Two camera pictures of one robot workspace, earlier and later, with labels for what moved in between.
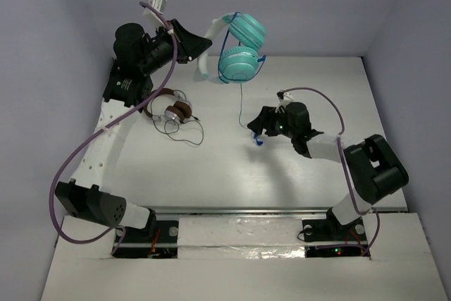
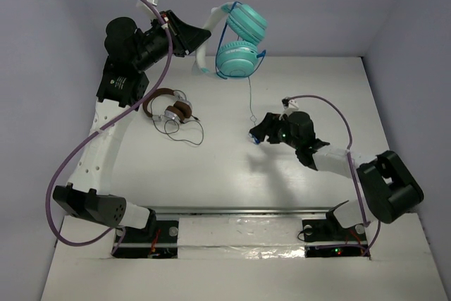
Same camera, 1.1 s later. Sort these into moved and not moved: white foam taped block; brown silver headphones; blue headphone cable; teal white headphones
Moved: teal white headphones; blue headphone cable
Not moved: brown silver headphones; white foam taped block
